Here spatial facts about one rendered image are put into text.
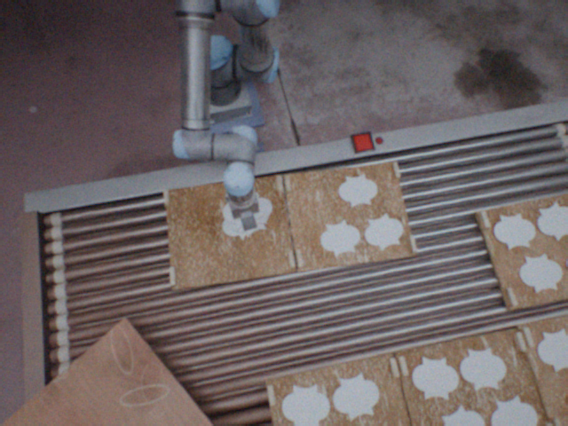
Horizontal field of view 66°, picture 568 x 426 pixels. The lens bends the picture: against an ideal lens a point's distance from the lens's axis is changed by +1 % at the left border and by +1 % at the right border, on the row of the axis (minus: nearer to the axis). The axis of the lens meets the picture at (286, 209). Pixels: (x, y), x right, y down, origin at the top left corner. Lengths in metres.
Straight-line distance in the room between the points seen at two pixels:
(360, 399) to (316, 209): 0.63
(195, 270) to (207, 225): 0.16
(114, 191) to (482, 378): 1.37
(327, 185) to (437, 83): 1.63
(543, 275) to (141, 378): 1.32
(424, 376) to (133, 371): 0.88
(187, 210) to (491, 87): 2.22
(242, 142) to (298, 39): 1.92
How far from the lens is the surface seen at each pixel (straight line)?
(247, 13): 1.17
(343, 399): 1.48
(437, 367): 1.55
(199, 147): 1.19
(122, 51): 3.11
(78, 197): 1.69
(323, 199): 1.55
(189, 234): 1.52
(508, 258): 1.69
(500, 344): 1.64
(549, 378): 1.71
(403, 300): 1.55
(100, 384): 1.44
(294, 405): 1.46
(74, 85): 3.06
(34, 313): 1.62
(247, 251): 1.49
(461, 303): 1.61
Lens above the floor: 2.40
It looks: 73 degrees down
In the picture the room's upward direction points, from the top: 8 degrees clockwise
